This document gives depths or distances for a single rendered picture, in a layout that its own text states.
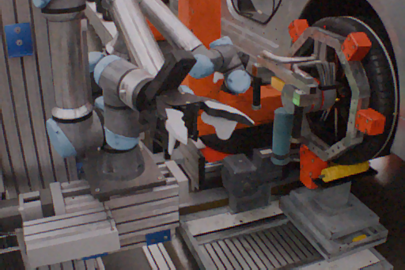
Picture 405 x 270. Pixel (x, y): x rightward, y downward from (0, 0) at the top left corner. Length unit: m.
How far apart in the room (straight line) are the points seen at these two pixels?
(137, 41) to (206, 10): 1.03
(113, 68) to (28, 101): 0.56
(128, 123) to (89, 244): 0.47
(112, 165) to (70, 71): 0.33
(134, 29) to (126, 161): 0.42
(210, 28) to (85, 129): 1.03
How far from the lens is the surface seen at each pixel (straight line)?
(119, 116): 0.90
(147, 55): 1.01
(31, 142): 1.42
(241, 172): 2.15
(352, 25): 1.80
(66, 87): 1.14
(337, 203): 2.22
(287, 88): 1.81
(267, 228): 2.35
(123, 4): 1.07
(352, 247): 2.17
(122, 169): 1.28
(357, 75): 1.72
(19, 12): 1.29
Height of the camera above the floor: 1.51
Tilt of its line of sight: 24 degrees down
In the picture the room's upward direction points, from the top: straight up
